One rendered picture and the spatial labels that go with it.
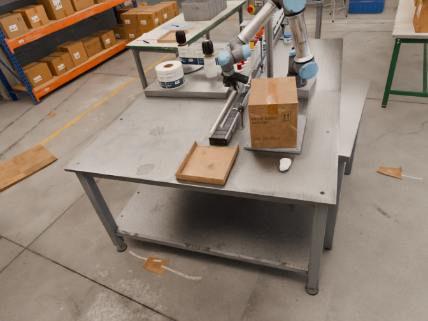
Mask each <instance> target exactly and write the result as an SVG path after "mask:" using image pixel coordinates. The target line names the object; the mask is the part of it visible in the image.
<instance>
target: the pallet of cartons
mask: <svg viewBox="0 0 428 321"><path fill-rule="evenodd" d="M137 5H138V7H136V8H134V6H133V4H132V3H131V4H129V5H127V6H124V7H123V8H119V9H117V10H116V13H117V17H118V20H119V24H118V25H115V26H113V27H111V28H110V29H111V30H113V33H114V35H115V39H129V41H130V42H132V41H134V40H136V39H138V38H139V37H141V36H142V35H143V34H144V33H148V32H150V31H152V30H153V29H155V28H157V27H158V26H160V25H162V24H164V23H166V22H167V21H169V20H171V19H172V18H175V17H176V16H178V15H179V11H178V5H177V2H176V1H171V2H161V3H158V4H156V5H154V6H147V3H137Z"/></svg>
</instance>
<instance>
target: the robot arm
mask: <svg viewBox="0 0 428 321"><path fill-rule="evenodd" d="M305 4H306V0H267V3H266V4H265V5H264V6H263V7H262V9H261V10H260V11H259V12H258V14H256V16H254V18H253V19H252V20H251V21H250V23H249V24H248V25H247V26H246V27H245V28H244V29H243V30H242V31H241V33H240V34H239V35H238V37H237V38H236V39H232V40H231V41H230V43H229V48H230V50H231V52H228V51H221V52H220V53H219V54H218V57H217V58H218V63H219V64H220V67H221V69H222V72H221V75H222V76H223V77H224V79H223V84H225V85H224V87H231V86H232V88H230V90H234V91H236V92H239V83H240V82H241V83H244V84H247V83H248V80H249V77H248V76H245V75H242V74H241V73H237V72H235V68H234V64H237V63H239V62H241V61H243V60H245V59H247V58H249V57H251V56H252V53H251V50H250V48H249V46H248V45H247V44H248V43H249V42H250V40H251V39H252V38H253V37H254V36H255V35H256V34H257V33H258V32H259V31H260V30H261V28H262V27H263V26H264V25H265V24H266V23H267V21H268V20H269V19H270V18H271V17H272V16H273V15H274V14H275V13H276V12H277V11H280V10H281V9H282V8H283V12H284V15H285V17H287V18H288V20H289V26H290V31H291V35H292V40H293V44H294V49H293V50H291V51H290V52H289V67H288V73H287V76H286V77H290V76H295V78H296V88H301V87H305V86H306V85H307V82H308V80H309V79H311V78H313V77H314V76H315V75H316V74H317V73H318V64H317V63H316V62H315V58H314V54H313V52H311V51H310V45H309V41H308V35H307V30H306V24H305V20H304V11H305V9H306V7H305Z"/></svg>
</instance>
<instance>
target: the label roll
mask: <svg viewBox="0 0 428 321"><path fill-rule="evenodd" d="M155 69H156V72H157V77H158V80H159V84H160V87H161V88H162V89H176V88H178V87H181V86H182V85H183V84H184V83H185V78H184V74H183V68H182V63H181V62H180V61H167V62H163V63H160V64H159V65H157V66H156V67H155Z"/></svg>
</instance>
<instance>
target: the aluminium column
mask: <svg viewBox="0 0 428 321"><path fill-rule="evenodd" d="M266 62H267V78H274V54H273V17H271V18H270V19H269V20H268V21H267V23H266Z"/></svg>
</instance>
